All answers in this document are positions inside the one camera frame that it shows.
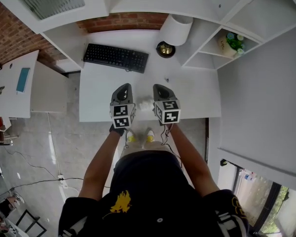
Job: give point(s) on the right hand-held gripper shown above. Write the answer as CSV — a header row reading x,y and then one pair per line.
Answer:
x,y
169,112

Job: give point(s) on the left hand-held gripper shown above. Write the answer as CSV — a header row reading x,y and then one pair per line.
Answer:
x,y
121,115

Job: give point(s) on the person's right forearm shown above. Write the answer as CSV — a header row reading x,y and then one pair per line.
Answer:
x,y
195,164

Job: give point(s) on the person's left forearm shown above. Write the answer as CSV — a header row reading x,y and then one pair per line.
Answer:
x,y
101,167

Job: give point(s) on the black wrist watch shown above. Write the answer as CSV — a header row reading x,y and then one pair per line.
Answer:
x,y
117,130

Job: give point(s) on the black keyboard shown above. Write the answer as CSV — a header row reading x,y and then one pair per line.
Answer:
x,y
116,57

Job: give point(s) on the person's left shoe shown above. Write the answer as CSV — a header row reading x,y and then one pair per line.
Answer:
x,y
130,137

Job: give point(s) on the person's shoe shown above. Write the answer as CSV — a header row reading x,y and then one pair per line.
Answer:
x,y
130,137
150,136

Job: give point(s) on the person's right shoe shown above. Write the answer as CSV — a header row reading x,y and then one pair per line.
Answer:
x,y
150,136

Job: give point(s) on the person's beige trousers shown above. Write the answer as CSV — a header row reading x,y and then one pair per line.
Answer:
x,y
148,147

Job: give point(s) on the white table lamp brass base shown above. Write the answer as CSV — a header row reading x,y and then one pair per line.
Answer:
x,y
175,29

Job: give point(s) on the potted plant in white pot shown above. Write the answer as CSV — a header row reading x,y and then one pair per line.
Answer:
x,y
233,44

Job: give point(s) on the person's black t-shirt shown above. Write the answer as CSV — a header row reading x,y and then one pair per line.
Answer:
x,y
150,194

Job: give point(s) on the teal notebook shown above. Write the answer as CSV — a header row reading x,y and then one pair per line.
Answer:
x,y
23,80

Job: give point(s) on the white power strip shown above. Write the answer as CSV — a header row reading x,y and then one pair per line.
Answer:
x,y
62,181

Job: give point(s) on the white side table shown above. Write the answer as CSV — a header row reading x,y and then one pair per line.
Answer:
x,y
10,102

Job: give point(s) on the white plastic bottle blue cap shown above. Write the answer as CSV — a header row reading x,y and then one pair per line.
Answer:
x,y
247,176

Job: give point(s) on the small dark clip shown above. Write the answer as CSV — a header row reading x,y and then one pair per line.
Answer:
x,y
1,90

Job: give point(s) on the low white book rack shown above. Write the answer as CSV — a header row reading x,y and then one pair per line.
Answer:
x,y
1,130

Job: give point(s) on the small black wall device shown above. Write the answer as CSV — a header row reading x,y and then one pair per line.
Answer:
x,y
224,162

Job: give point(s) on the black window frame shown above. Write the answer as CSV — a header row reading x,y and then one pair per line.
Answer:
x,y
273,201

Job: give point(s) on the black metal frame stand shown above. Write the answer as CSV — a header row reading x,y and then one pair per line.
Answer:
x,y
29,221

